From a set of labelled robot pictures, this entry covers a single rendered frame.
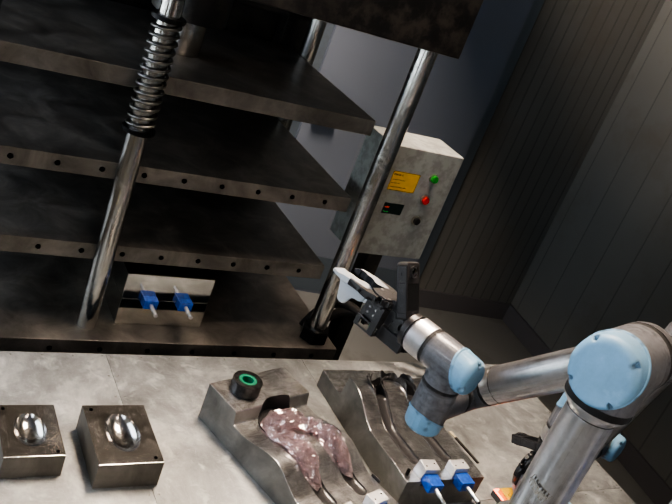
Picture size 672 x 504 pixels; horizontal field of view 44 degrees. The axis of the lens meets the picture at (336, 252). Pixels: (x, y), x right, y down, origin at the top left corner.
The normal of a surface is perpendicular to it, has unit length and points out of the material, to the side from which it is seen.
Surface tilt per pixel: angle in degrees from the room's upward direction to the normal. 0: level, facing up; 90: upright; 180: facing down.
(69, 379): 0
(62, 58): 90
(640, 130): 90
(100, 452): 0
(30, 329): 0
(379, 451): 90
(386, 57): 90
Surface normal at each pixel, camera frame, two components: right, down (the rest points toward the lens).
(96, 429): 0.34, -0.85
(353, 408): -0.84, -0.09
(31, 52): 0.42, 0.51
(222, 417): -0.68, 0.06
